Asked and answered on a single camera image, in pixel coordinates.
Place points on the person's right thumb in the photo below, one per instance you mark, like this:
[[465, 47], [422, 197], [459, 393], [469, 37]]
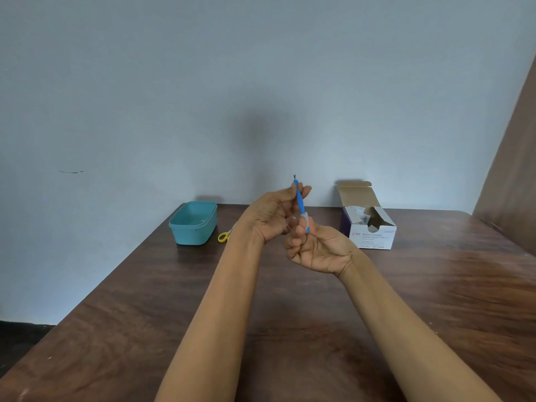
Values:
[[306, 224]]

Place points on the person's left forearm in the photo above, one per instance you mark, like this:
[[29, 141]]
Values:
[[217, 322]]

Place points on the person's right hand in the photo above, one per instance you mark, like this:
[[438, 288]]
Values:
[[322, 252]]

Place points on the brown wooden panel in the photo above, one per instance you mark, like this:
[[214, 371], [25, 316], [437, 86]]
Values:
[[509, 184]]

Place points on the open white cardboard box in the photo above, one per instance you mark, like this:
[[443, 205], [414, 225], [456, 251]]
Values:
[[375, 236]]

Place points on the teal plastic container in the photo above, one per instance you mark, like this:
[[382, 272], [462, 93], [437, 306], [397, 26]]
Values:
[[193, 223]]

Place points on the person's left hand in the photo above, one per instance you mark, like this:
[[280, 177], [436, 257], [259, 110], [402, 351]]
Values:
[[264, 218]]

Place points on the pile of white sachets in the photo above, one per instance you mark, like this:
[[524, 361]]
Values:
[[363, 215]]

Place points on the person's left thumb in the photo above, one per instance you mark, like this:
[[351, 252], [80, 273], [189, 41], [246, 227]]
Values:
[[305, 194]]

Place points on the person's right forearm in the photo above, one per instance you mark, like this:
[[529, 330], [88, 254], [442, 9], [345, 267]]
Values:
[[402, 330]]

